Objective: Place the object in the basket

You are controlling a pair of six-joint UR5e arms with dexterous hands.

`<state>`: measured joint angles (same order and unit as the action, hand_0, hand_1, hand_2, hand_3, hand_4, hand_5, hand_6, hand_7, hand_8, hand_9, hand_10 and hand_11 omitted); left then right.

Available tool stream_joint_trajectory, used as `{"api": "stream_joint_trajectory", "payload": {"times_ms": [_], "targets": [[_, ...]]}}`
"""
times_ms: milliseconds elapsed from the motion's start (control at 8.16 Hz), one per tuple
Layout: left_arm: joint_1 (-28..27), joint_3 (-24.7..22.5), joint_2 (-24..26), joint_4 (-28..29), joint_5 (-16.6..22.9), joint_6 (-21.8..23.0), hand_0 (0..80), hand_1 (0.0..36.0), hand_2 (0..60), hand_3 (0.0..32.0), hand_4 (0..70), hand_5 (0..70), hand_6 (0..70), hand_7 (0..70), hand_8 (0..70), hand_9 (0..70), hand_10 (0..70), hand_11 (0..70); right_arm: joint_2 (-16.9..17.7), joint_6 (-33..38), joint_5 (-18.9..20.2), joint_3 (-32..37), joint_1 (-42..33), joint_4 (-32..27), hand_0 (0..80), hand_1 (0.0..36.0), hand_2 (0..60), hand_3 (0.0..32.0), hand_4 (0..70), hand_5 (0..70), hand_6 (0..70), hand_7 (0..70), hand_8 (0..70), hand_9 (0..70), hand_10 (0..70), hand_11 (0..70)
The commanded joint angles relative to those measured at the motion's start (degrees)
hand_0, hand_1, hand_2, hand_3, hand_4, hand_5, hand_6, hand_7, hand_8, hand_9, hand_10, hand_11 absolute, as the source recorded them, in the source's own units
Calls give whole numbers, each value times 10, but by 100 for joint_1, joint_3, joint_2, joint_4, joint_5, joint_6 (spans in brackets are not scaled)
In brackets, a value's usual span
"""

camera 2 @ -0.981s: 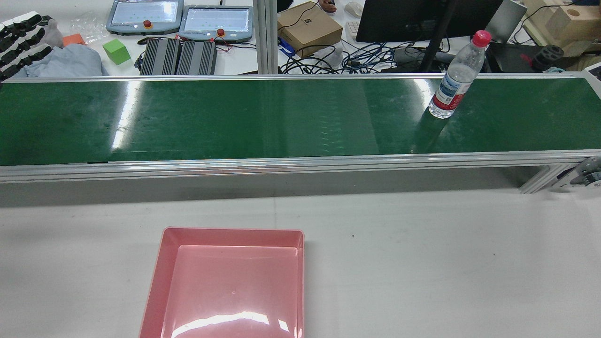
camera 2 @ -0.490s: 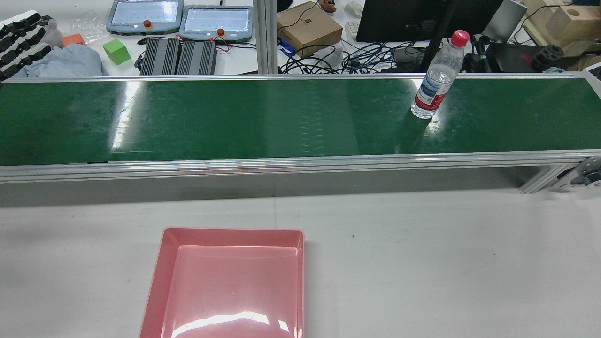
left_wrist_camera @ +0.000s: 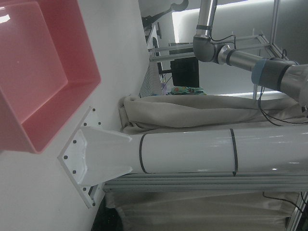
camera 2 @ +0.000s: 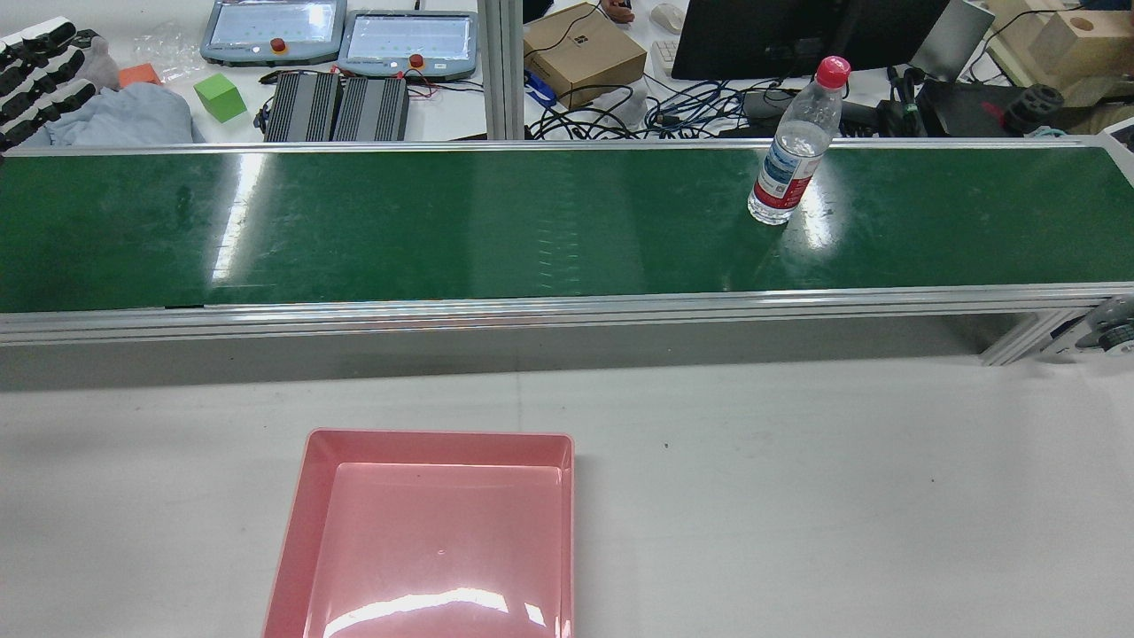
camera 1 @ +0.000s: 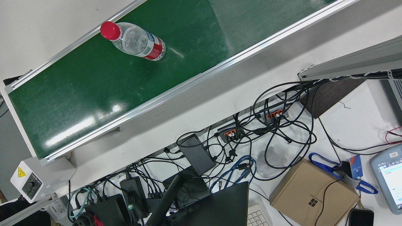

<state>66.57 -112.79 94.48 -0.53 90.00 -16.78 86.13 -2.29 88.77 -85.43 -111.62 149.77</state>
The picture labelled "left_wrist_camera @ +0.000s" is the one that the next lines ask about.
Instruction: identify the pink plastic basket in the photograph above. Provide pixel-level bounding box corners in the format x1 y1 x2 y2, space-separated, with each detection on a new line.
0 0 102 154

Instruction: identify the white perforated table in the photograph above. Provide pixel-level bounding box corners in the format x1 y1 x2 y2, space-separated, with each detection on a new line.
139 64 167 98

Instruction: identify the beige fabric curtain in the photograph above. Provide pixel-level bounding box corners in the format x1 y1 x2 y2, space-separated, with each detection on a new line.
105 190 301 231
119 93 308 133

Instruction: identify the colourful patterned cloth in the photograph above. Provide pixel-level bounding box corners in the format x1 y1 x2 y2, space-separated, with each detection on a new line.
168 85 207 96

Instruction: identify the black bin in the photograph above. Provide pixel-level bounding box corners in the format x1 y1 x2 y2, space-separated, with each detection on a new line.
170 57 200 87

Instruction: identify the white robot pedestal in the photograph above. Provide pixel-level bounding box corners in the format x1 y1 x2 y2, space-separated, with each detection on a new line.
76 125 308 185

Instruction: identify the aluminium frame rail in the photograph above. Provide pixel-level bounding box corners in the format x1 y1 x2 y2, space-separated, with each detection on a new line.
103 173 308 193

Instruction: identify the white pedestal base plate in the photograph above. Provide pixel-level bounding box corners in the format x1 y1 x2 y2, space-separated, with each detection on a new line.
57 105 104 209

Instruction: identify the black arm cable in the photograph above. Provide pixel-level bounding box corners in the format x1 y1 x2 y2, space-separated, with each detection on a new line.
256 84 308 127

